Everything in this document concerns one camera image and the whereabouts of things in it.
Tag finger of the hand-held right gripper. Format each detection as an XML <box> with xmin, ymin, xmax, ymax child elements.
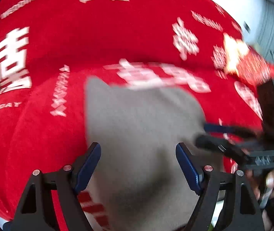
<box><xmin>196</xmin><ymin>134</ymin><xmax>251</xmax><ymax>166</ymax></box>
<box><xmin>203</xmin><ymin>123</ymin><xmax>262</xmax><ymax>139</ymax></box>

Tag red printed blanket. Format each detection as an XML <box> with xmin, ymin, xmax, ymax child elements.
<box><xmin>0</xmin><ymin>0</ymin><xmax>274</xmax><ymax>231</ymax></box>

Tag red orange shiny packet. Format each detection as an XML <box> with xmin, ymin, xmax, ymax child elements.
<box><xmin>223</xmin><ymin>33</ymin><xmax>274</xmax><ymax>86</ymax></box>

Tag grey small garment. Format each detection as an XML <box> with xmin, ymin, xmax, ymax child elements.
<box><xmin>79</xmin><ymin>76</ymin><xmax>226</xmax><ymax>231</ymax></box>

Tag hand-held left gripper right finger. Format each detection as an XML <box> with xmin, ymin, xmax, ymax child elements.
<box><xmin>176</xmin><ymin>142</ymin><xmax>265</xmax><ymax>231</ymax></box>

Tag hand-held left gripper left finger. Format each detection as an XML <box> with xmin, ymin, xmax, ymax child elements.
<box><xmin>3</xmin><ymin>142</ymin><xmax>102</xmax><ymax>231</ymax></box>

